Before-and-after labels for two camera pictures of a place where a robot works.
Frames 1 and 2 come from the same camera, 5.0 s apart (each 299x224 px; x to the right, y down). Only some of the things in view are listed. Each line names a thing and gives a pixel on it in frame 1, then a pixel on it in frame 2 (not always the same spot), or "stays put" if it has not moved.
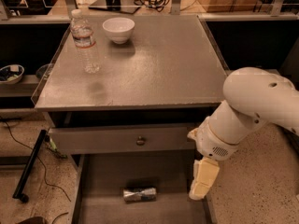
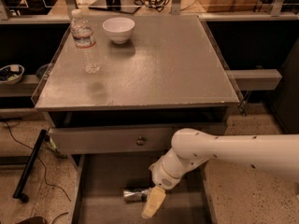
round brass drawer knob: (140, 142) stays put
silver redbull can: (140, 194) stays put
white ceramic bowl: (119, 29) stays put
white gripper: (210, 142) → (162, 175)
